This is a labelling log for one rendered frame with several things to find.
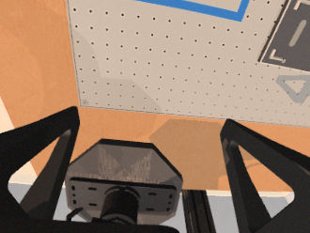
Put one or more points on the blue tape outline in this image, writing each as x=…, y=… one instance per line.
x=192, y=6

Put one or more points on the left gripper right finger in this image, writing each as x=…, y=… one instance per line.
x=289, y=165

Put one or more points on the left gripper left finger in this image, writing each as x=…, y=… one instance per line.
x=19, y=146

